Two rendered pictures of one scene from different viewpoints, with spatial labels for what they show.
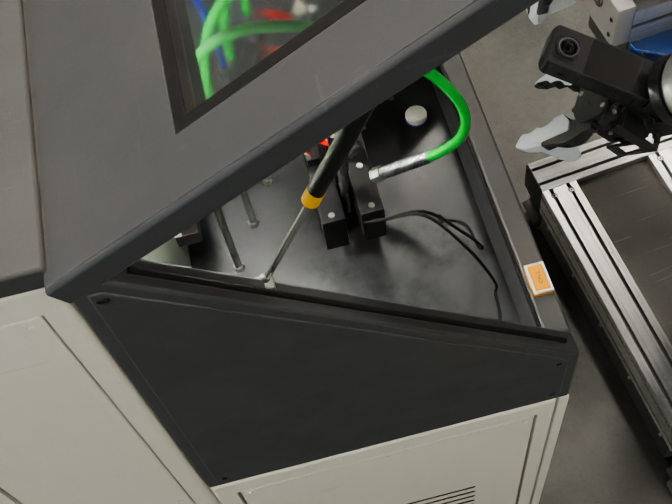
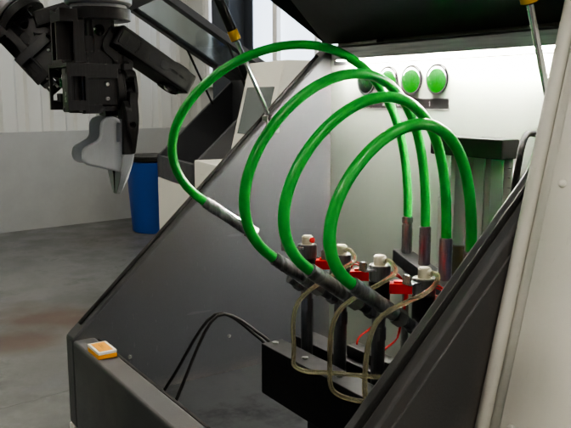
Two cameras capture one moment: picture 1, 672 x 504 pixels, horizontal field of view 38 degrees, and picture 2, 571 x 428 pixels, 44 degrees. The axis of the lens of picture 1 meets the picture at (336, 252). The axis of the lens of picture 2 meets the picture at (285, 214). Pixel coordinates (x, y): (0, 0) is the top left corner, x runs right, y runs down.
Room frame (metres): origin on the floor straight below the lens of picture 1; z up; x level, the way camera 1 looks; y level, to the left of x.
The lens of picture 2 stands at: (1.72, -0.59, 1.35)
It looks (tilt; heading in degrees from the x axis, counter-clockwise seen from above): 9 degrees down; 149
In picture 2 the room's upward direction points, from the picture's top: straight up
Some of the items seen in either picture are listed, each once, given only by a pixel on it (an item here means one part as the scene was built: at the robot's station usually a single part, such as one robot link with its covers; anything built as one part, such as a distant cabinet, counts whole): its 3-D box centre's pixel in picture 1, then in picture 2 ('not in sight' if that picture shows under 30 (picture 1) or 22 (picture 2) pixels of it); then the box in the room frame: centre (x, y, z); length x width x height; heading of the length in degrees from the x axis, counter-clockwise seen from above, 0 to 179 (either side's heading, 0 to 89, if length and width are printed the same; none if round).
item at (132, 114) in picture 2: not in sight; (123, 116); (0.91, -0.32, 1.33); 0.05 x 0.02 x 0.09; 3
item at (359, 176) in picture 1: (333, 158); (357, 421); (0.97, -0.03, 0.91); 0.34 x 0.10 x 0.15; 3
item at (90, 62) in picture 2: not in sight; (94, 63); (0.89, -0.35, 1.39); 0.09 x 0.08 x 0.12; 93
